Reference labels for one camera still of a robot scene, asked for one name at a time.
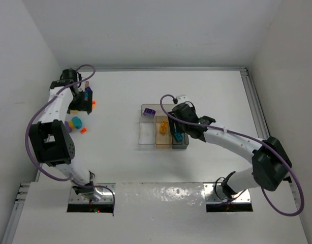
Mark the grey plastic container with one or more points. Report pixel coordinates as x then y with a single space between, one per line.
181 145

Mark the amber plastic container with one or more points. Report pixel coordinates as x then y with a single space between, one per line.
162 141

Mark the purple and yellow lego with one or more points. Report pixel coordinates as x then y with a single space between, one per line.
68 127

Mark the orange lego cluster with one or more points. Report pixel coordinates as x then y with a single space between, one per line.
93 104

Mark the purple printed lego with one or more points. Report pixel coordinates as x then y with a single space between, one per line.
149 112

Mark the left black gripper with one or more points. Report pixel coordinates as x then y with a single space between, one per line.
83 102

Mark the clear front-left container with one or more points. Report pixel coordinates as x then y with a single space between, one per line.
147 133

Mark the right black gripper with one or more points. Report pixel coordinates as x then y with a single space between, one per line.
179 127

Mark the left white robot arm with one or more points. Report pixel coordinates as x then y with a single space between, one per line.
49 138

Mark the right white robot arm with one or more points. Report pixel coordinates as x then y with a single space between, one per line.
266 171

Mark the clear rear container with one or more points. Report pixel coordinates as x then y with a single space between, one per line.
151 118

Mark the teal 2x4 lego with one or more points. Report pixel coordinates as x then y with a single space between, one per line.
178 137

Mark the white front cover panel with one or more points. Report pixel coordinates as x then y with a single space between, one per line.
150 213

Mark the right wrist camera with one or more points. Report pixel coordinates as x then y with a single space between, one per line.
180 99

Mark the small orange lego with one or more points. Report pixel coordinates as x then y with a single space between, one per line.
83 130

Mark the teal round lego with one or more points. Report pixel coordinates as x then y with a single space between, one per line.
76 123

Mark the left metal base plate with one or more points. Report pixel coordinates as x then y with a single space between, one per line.
97 195

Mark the rear aluminium rail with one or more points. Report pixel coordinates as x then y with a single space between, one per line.
118 69

